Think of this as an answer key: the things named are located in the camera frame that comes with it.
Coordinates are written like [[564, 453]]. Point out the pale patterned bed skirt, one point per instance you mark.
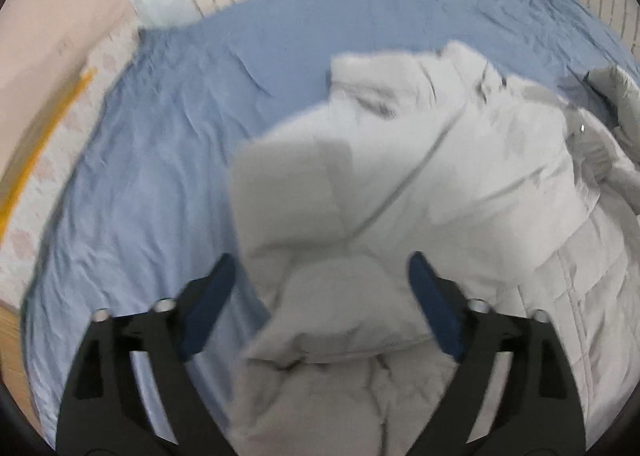
[[65, 136]]

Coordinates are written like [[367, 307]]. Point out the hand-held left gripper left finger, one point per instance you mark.
[[210, 303]]

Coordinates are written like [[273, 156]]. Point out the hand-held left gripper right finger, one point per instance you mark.
[[434, 303]]

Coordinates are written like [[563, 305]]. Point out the orange strip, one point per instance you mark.
[[40, 151]]

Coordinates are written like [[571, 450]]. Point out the blue bed sheet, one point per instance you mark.
[[165, 176]]

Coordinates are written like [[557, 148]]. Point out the white padded jacket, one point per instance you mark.
[[450, 196]]

